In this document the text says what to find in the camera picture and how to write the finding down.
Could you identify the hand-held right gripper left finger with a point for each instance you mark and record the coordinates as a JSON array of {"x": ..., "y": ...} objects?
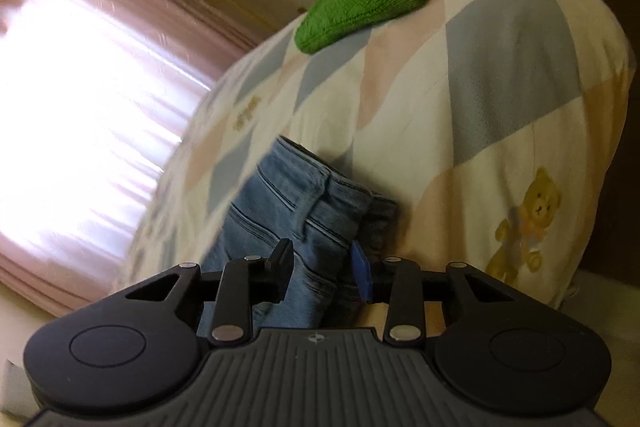
[{"x": 282, "y": 272}]

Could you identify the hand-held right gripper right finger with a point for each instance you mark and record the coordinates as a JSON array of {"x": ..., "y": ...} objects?
[{"x": 361, "y": 272}]

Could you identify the blue denim jeans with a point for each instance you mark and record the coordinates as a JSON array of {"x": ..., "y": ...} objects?
[{"x": 280, "y": 207}]

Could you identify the checkered bear print quilt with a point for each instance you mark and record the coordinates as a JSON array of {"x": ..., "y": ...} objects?
[{"x": 450, "y": 107}]

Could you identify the pink curtain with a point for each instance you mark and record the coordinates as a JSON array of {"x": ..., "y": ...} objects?
[{"x": 75, "y": 57}]

